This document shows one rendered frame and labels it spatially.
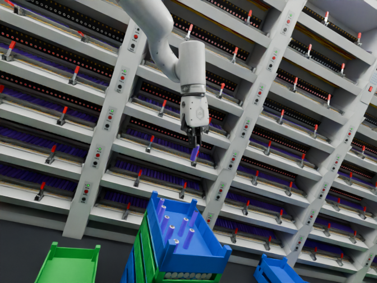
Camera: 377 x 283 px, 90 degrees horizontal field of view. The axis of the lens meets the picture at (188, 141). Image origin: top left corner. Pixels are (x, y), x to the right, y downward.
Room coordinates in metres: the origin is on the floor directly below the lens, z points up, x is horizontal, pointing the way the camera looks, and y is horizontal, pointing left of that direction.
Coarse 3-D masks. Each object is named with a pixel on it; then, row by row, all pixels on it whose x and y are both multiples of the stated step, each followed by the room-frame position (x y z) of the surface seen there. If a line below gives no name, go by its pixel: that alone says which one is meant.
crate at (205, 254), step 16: (176, 208) 0.77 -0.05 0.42; (192, 208) 0.78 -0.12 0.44; (160, 224) 0.65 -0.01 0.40; (176, 224) 0.68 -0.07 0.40; (160, 240) 0.50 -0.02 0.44; (192, 240) 0.62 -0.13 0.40; (208, 240) 0.62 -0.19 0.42; (160, 256) 0.47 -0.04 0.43; (176, 256) 0.46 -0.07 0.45; (192, 256) 0.48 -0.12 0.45; (208, 256) 0.49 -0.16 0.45; (224, 256) 0.51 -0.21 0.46; (192, 272) 0.48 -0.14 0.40; (208, 272) 0.50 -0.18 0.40
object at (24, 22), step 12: (0, 12) 0.80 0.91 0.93; (48, 12) 0.97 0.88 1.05; (12, 24) 0.82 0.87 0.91; (24, 24) 0.82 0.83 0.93; (36, 24) 0.83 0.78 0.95; (72, 24) 1.00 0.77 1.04; (48, 36) 0.85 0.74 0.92; (60, 36) 0.85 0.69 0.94; (72, 36) 0.88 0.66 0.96; (72, 48) 0.87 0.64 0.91; (84, 48) 0.88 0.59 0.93; (96, 48) 0.88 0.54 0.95; (120, 48) 0.90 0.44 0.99; (108, 60) 0.91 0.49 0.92
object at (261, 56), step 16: (288, 0) 1.08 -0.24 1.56; (304, 0) 1.10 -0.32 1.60; (272, 16) 1.18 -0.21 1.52; (288, 32) 1.09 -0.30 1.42; (256, 48) 1.23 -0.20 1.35; (272, 48) 1.08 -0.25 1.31; (256, 80) 1.08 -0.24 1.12; (272, 80) 1.10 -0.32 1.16; (256, 112) 1.09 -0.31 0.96; (240, 128) 1.08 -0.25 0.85; (240, 144) 1.09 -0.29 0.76; (224, 160) 1.08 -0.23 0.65; (240, 160) 1.10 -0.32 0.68; (224, 176) 1.09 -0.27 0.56; (208, 192) 1.12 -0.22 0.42; (224, 192) 1.09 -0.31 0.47; (208, 208) 1.08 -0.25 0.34
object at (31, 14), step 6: (0, 0) 0.83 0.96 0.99; (6, 6) 0.82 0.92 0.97; (12, 6) 0.84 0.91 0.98; (30, 12) 0.85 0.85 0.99; (36, 18) 0.86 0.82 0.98; (42, 18) 0.87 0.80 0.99; (48, 24) 0.86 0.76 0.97; (54, 24) 0.88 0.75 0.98; (60, 24) 0.89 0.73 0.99; (66, 30) 0.89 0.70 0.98; (72, 30) 0.90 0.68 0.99; (78, 36) 0.89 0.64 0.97; (96, 42) 0.92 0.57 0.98; (102, 42) 0.93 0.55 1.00; (108, 48) 0.94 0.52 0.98; (114, 48) 0.94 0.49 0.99
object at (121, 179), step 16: (112, 160) 1.09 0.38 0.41; (128, 160) 1.11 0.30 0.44; (144, 160) 1.14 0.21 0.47; (112, 176) 0.98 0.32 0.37; (128, 176) 1.03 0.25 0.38; (144, 176) 1.05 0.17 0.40; (160, 176) 1.11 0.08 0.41; (176, 176) 1.18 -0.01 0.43; (192, 176) 1.22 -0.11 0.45; (128, 192) 0.98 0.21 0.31; (144, 192) 0.99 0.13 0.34; (160, 192) 1.02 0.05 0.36; (176, 192) 1.08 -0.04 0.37; (192, 192) 1.12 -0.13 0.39
